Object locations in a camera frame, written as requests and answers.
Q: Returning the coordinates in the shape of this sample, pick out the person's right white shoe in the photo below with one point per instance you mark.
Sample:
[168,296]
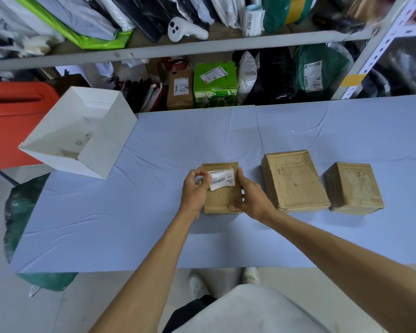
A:
[251,275]

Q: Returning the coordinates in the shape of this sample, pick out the grey metal shelf rack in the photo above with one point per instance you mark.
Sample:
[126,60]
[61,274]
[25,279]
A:
[228,45]

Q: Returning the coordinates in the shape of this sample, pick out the person's black trousers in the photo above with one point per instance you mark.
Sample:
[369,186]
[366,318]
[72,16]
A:
[187,313]

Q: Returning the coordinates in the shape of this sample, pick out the person's left forearm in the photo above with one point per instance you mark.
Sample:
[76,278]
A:
[149,273]

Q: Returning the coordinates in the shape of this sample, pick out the row of black flat packets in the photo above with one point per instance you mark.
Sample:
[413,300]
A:
[138,95]

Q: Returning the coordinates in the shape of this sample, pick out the person's right hand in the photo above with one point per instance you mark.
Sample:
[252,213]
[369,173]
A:
[254,201]

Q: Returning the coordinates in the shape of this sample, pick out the plain small cardboard box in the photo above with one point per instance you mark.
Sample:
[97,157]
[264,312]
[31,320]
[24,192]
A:
[353,187]

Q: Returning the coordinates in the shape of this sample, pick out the brown labelled cardboard box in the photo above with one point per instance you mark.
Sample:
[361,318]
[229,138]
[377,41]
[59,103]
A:
[180,90]

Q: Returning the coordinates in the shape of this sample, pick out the lime green poly bag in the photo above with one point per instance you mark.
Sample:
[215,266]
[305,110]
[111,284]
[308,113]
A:
[90,39]

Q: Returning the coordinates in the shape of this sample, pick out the person's right forearm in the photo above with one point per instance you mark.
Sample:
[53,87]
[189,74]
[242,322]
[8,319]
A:
[339,263]

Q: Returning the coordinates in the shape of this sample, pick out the green labelled poly mailer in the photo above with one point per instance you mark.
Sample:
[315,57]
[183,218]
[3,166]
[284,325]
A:
[315,72]

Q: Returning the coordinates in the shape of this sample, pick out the white open paper box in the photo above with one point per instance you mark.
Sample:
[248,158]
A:
[90,135]

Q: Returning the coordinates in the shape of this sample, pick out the person's grey shirt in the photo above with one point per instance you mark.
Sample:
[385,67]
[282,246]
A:
[253,312]

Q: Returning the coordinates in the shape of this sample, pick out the person's left thumb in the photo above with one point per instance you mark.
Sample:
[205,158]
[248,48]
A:
[204,183]

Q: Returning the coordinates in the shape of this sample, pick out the white shipping label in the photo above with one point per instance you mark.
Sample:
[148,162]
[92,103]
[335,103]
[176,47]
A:
[222,180]

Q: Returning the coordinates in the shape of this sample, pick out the person's right thumb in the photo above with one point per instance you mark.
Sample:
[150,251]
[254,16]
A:
[236,205]

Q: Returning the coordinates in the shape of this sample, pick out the large taped cardboard box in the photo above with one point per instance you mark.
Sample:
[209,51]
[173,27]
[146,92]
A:
[293,180]

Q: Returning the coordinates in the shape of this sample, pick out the person's left hand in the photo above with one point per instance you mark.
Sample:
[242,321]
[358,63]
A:
[191,197]

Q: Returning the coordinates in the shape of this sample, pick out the black poly mailer bag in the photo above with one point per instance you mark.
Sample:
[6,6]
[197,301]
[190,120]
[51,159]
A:
[274,79]

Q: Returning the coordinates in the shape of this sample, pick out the dark green plastic bag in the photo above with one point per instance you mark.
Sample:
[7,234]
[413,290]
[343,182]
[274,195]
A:
[20,211]

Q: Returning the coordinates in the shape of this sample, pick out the green printed cardboard box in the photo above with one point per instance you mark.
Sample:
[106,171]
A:
[215,86]

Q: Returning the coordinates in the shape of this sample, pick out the red plastic bin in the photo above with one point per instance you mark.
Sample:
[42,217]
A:
[10,124]

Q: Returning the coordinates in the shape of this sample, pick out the white handheld controller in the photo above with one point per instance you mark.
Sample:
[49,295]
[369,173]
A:
[180,29]

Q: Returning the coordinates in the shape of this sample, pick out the white poly mailer bag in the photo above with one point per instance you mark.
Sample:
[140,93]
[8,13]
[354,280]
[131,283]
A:
[246,76]

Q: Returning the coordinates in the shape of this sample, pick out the green and yellow bag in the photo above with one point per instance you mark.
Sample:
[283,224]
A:
[284,12]

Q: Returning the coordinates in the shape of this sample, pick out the person's white shoe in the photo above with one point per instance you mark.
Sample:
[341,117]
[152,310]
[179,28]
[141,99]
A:
[251,275]
[197,284]

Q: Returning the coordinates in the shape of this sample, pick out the row of grey poly bags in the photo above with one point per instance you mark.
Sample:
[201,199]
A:
[72,13]

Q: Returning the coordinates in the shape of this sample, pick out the labelled small cardboard box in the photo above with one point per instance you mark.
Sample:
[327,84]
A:
[222,199]

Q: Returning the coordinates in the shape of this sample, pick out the person's left white shoe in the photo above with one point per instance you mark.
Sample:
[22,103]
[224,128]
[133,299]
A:
[197,284]

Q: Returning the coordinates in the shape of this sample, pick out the light blue tablecloth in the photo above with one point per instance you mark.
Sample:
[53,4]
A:
[124,211]

